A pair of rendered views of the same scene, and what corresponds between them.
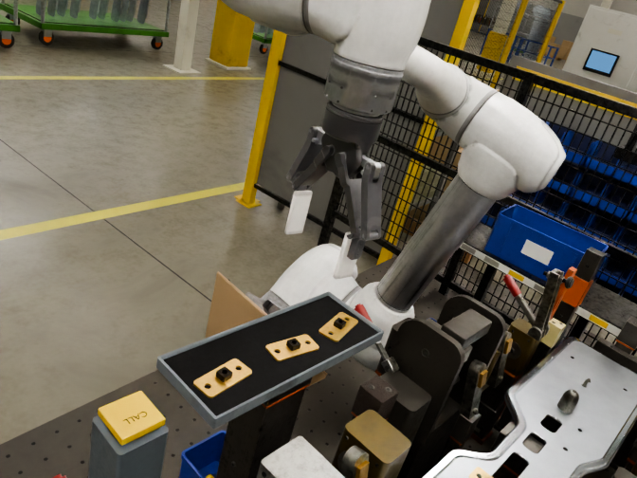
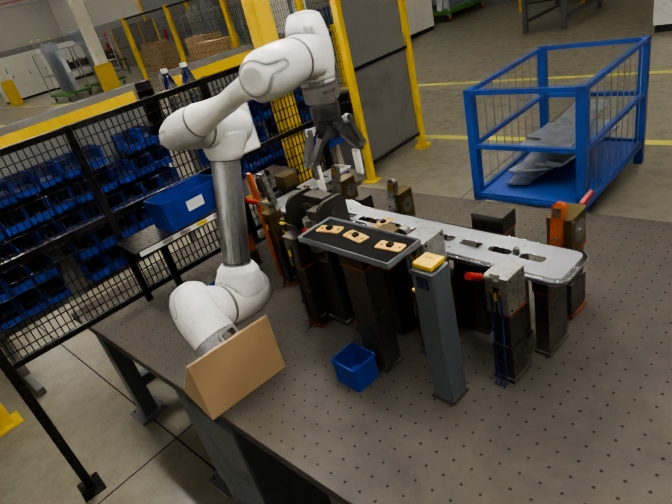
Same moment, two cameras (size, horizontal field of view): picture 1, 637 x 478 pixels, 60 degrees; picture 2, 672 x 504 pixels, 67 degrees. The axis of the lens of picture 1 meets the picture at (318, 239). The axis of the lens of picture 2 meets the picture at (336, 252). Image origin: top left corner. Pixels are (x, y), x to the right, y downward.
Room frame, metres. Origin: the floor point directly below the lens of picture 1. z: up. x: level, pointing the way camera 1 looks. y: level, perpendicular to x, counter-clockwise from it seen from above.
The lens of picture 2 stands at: (0.40, 1.27, 1.82)
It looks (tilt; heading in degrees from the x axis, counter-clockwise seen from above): 28 degrees down; 286
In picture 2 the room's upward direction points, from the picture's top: 15 degrees counter-clockwise
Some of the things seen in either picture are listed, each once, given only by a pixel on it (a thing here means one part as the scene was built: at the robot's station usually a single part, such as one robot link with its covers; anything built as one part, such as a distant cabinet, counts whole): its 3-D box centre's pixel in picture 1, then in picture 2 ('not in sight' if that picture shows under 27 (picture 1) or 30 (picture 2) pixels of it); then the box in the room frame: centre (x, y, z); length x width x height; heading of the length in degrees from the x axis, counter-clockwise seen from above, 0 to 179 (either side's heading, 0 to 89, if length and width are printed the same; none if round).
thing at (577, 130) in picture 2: not in sight; (560, 128); (-0.36, -2.62, 0.48); 1.20 x 0.80 x 0.95; 56
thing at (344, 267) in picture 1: (348, 255); (358, 161); (0.66, -0.04, 1.37); 0.03 x 0.01 x 0.07; 132
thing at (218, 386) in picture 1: (224, 375); (389, 244); (0.60, 0.08, 1.17); 0.08 x 0.04 x 0.01; 149
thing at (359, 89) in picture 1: (361, 85); (320, 91); (0.70, 0.00, 1.58); 0.09 x 0.09 x 0.06
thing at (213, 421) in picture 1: (282, 347); (355, 240); (0.70, 0.01, 1.16); 0.37 x 0.14 x 0.02; 143
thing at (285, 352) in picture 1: (293, 344); (355, 234); (0.70, -0.01, 1.17); 0.08 x 0.04 x 0.01; 134
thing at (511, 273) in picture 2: not in sight; (505, 326); (0.32, 0.10, 0.88); 0.12 x 0.07 x 0.36; 53
